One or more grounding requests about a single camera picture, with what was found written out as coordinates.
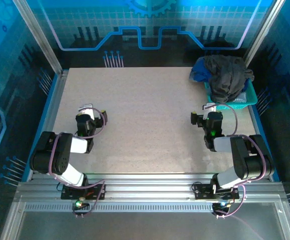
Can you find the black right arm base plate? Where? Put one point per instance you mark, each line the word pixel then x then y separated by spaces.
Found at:
pixel 202 192

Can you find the aluminium mounting beam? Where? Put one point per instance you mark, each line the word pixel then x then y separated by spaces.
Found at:
pixel 147 187

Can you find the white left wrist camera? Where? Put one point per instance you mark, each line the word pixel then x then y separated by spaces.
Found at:
pixel 87 110

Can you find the right controller board green light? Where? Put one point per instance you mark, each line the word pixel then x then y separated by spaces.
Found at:
pixel 221 205

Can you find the blue printed t-shirt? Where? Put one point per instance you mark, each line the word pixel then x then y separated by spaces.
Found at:
pixel 197 72

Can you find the dark grey trousers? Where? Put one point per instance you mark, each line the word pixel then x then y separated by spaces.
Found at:
pixel 225 77

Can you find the controller board green light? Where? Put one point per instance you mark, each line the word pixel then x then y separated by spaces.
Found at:
pixel 221 205
pixel 80 206

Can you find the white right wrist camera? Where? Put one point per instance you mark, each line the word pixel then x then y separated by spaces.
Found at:
pixel 210 107

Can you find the teal plastic basket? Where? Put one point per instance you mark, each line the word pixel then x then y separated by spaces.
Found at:
pixel 235 106

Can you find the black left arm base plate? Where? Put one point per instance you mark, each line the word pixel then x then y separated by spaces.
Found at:
pixel 65 193

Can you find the left controller board green light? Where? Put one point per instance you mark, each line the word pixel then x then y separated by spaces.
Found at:
pixel 80 206

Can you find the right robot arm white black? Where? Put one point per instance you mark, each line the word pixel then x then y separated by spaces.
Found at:
pixel 222 145

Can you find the grey metal panel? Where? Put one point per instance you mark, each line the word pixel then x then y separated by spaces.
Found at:
pixel 147 225

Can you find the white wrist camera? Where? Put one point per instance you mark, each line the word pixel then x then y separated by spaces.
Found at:
pixel 87 110
pixel 210 107

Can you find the aluminium frame post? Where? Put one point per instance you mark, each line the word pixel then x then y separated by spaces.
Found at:
pixel 40 42
pixel 260 35

